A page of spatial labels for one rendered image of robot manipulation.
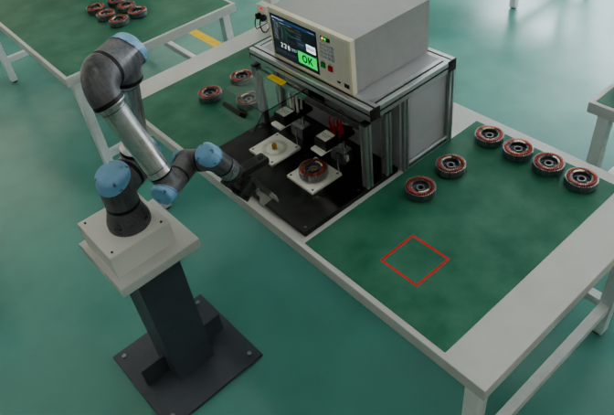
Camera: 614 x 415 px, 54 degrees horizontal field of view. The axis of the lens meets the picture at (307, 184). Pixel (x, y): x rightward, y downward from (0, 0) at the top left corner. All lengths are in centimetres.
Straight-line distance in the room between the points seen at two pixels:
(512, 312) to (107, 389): 174
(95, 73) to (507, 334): 137
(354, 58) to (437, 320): 87
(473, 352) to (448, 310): 15
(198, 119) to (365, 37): 102
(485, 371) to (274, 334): 124
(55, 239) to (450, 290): 234
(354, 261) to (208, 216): 152
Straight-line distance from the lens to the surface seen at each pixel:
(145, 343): 291
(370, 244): 206
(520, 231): 213
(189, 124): 275
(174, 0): 398
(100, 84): 178
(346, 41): 200
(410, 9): 218
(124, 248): 211
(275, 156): 240
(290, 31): 223
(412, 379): 263
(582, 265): 208
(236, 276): 304
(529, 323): 190
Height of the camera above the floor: 226
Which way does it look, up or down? 41 degrees down
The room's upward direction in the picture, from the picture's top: 8 degrees counter-clockwise
